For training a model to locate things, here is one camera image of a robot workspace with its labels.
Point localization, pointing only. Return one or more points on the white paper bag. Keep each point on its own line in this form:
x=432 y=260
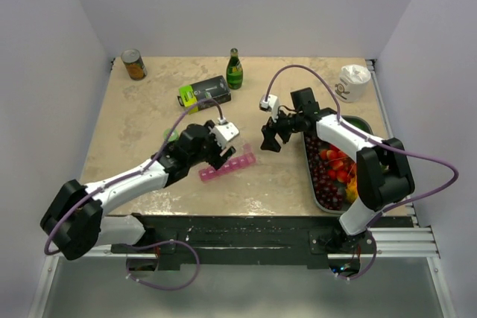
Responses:
x=352 y=83

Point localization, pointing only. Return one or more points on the green black product box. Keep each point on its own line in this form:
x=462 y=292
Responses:
x=215 y=88

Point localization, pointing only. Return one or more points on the green lime fruit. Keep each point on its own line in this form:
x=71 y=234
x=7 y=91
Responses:
x=359 y=123

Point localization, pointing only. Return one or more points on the green lid small jar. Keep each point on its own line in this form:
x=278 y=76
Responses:
x=170 y=135

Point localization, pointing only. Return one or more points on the grey fruit tray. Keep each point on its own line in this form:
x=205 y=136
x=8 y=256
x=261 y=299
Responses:
x=346 y=204

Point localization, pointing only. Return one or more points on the red apples cluster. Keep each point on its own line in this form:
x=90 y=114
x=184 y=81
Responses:
x=338 y=165

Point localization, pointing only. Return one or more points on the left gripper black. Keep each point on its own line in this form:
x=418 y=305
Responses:
x=217 y=160

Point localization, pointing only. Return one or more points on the pink weekly pill organizer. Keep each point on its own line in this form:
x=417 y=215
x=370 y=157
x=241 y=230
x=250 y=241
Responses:
x=242 y=161

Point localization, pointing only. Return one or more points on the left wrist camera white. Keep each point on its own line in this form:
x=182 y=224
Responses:
x=224 y=132

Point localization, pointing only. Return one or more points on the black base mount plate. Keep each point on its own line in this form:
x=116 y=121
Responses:
x=236 y=240

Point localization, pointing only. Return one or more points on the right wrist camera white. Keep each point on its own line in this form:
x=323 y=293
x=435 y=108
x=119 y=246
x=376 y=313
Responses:
x=270 y=103

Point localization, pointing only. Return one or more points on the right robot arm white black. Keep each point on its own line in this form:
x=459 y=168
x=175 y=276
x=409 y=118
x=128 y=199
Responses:
x=383 y=175

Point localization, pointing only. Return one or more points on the aluminium frame rail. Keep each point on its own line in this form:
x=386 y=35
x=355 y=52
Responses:
x=406 y=245

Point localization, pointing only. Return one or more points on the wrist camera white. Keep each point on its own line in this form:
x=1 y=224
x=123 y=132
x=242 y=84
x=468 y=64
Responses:
x=224 y=132
x=270 y=103

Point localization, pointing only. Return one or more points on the yellow orange dragon fruit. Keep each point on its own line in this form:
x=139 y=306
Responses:
x=351 y=190

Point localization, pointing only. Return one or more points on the tin can fruit label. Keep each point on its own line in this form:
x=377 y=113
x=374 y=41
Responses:
x=134 y=64

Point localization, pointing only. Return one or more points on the red grape bunch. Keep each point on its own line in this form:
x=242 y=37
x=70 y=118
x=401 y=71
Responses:
x=327 y=191

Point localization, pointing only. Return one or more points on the green glass bottle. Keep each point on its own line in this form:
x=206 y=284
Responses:
x=234 y=70

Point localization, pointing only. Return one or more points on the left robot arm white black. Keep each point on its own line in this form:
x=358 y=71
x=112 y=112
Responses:
x=79 y=217

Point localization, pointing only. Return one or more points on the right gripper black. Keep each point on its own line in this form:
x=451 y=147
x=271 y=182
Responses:
x=270 y=142

